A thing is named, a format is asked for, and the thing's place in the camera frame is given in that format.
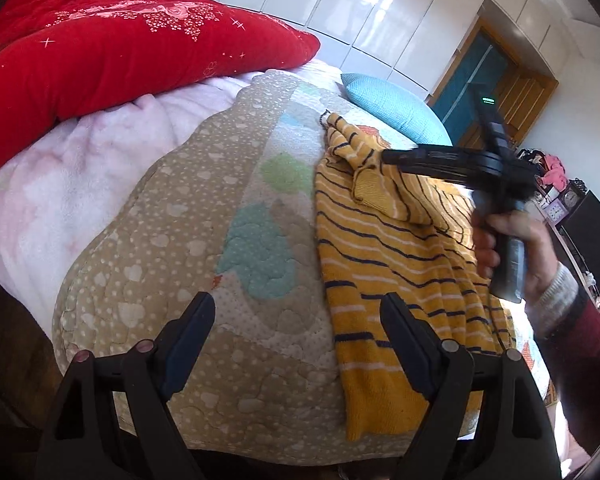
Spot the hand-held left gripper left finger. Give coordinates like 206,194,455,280
36,291,216,480

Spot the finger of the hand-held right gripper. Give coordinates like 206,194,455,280
380,143,483,181

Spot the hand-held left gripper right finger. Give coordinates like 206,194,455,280
380,292,563,480

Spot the yellow striped knit sweater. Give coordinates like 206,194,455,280
314,112,518,443

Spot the person's right forearm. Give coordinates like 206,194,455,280
524,261,600,453

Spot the person's right hand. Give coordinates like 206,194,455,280
471,208,563,312

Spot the pink toy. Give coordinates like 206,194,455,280
540,154,571,189

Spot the blue pillow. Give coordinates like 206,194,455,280
341,73,453,148

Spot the beige quilted heart-print mat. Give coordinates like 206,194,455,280
51,70,556,467

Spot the wooden door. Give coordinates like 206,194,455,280
427,16,560,151

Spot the black cabinet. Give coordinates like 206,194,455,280
555,194,600,297

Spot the white glossy wardrobe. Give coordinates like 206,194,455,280
170,0,588,102

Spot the pink fleece blanket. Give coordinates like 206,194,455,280
0,58,346,341

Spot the red embroidered quilt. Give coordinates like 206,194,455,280
0,0,322,188

